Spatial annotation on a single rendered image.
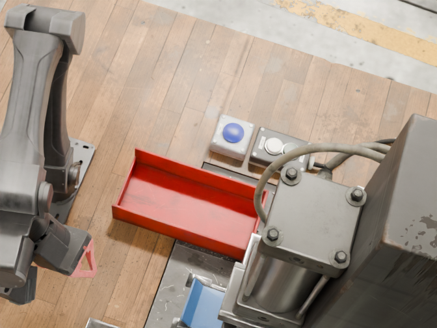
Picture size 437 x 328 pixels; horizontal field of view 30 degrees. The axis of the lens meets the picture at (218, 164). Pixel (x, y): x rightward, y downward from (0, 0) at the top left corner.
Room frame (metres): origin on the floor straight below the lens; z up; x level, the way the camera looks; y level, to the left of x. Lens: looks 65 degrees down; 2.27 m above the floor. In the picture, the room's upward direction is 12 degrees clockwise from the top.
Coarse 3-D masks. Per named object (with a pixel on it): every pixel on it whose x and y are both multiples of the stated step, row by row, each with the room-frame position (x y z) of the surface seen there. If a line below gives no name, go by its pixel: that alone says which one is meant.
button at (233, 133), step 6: (228, 126) 0.70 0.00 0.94; (234, 126) 0.71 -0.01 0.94; (240, 126) 0.71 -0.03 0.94; (222, 132) 0.69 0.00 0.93; (228, 132) 0.69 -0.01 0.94; (234, 132) 0.69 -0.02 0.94; (240, 132) 0.70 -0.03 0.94; (228, 138) 0.68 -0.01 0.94; (234, 138) 0.68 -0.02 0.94; (240, 138) 0.68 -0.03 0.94
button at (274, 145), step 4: (272, 140) 0.69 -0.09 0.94; (276, 140) 0.70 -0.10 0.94; (268, 144) 0.68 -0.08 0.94; (272, 144) 0.68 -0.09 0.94; (276, 144) 0.69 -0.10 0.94; (280, 144) 0.69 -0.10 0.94; (268, 148) 0.67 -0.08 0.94; (272, 148) 0.68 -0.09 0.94; (276, 148) 0.68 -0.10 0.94; (280, 148) 0.68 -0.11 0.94; (272, 152) 0.67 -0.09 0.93; (276, 152) 0.67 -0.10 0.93
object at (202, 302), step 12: (192, 288) 0.37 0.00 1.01; (204, 288) 0.38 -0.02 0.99; (192, 300) 0.35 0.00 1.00; (204, 300) 0.36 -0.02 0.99; (216, 300) 0.36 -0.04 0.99; (192, 312) 0.33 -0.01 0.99; (204, 312) 0.34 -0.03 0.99; (216, 312) 0.34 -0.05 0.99; (192, 324) 0.32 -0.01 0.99; (204, 324) 0.32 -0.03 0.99; (216, 324) 0.32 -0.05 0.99
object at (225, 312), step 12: (252, 240) 0.42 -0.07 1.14; (240, 264) 0.36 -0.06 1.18; (240, 276) 0.35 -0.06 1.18; (228, 288) 0.33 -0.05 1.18; (228, 300) 0.31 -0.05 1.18; (228, 312) 0.29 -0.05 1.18; (228, 324) 0.29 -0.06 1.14; (240, 324) 0.28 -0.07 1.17; (252, 324) 0.28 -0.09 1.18; (264, 324) 0.29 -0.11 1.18
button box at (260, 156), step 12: (264, 132) 0.71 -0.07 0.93; (276, 132) 0.72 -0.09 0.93; (264, 144) 0.68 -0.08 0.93; (300, 144) 0.70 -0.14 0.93; (252, 156) 0.66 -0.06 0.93; (264, 156) 0.66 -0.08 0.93; (276, 156) 0.67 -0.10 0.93; (300, 156) 0.68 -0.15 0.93; (312, 156) 0.68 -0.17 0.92; (264, 168) 0.65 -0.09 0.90; (300, 168) 0.65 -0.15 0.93; (324, 168) 0.67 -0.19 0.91
